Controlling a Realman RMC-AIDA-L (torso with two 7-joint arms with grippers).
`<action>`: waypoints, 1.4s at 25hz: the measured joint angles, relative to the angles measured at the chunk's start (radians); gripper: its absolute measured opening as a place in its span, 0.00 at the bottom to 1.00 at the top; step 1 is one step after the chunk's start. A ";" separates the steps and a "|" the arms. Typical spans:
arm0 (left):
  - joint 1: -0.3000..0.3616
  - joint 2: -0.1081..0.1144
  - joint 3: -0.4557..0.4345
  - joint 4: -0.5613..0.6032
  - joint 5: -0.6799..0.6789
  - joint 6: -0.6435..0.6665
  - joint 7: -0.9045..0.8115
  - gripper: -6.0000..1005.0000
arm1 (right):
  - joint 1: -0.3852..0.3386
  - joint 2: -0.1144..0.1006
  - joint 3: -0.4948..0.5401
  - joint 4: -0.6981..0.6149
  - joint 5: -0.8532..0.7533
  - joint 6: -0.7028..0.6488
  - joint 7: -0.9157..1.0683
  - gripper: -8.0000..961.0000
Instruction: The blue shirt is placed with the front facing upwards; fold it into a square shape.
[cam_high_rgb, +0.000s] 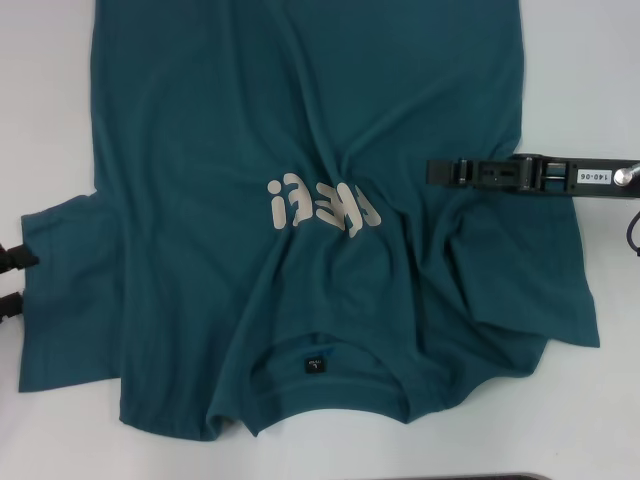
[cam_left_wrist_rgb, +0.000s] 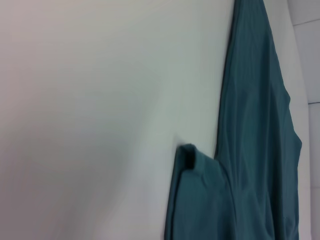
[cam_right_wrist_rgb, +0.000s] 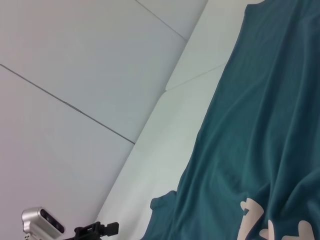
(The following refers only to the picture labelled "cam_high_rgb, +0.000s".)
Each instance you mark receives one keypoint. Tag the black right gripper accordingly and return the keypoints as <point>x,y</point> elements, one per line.
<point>592,176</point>

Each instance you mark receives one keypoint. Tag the teal blue printed t-shirt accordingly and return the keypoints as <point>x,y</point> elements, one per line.
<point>300,100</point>

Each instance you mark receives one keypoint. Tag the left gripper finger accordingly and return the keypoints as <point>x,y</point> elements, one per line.
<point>11,306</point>
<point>15,257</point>

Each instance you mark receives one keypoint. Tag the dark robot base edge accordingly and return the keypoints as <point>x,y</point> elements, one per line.
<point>450,477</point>

